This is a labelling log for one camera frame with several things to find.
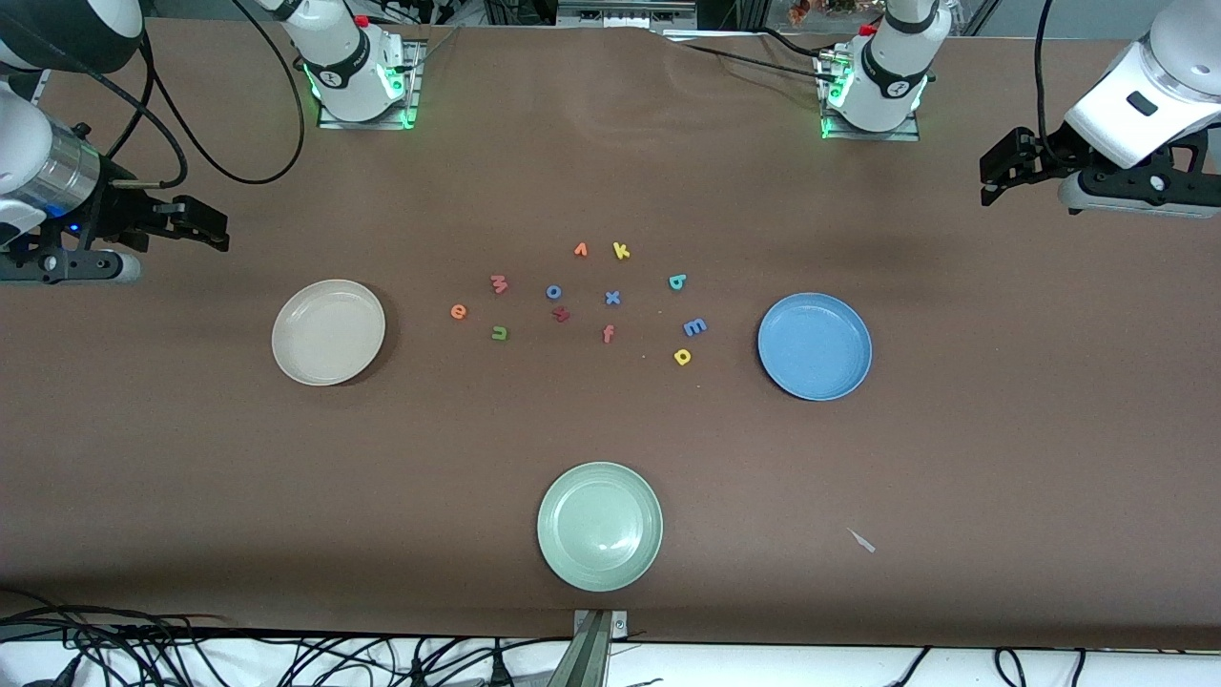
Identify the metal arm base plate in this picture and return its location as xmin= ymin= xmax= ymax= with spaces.
xmin=317 ymin=38 xmax=425 ymax=131
xmin=816 ymin=52 xmax=921 ymax=142

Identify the brown table cover sheet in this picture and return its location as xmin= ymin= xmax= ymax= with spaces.
xmin=0 ymin=17 xmax=1221 ymax=652

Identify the blue plate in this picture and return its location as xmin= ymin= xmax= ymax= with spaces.
xmin=757 ymin=292 xmax=874 ymax=402

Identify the metal equipment rack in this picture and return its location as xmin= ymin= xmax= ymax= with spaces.
xmin=482 ymin=0 xmax=745 ymax=30

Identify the metal camera stand bracket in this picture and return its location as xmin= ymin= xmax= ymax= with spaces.
xmin=570 ymin=609 xmax=631 ymax=687

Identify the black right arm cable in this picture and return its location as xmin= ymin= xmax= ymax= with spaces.
xmin=95 ymin=0 xmax=307 ymax=188

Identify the pale green plate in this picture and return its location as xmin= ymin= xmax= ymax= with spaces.
xmin=536 ymin=462 xmax=665 ymax=593

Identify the beige brown plate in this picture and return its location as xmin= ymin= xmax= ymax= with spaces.
xmin=271 ymin=279 xmax=387 ymax=387

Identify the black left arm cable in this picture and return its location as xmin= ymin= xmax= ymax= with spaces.
xmin=1034 ymin=0 xmax=1056 ymax=161

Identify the black cable on table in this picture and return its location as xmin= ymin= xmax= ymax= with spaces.
xmin=658 ymin=29 xmax=836 ymax=92

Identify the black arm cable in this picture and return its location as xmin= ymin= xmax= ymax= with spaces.
xmin=95 ymin=0 xmax=307 ymax=188
xmin=1034 ymin=0 xmax=1056 ymax=161

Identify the black cable tangle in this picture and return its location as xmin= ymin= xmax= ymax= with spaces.
xmin=0 ymin=587 xmax=573 ymax=687

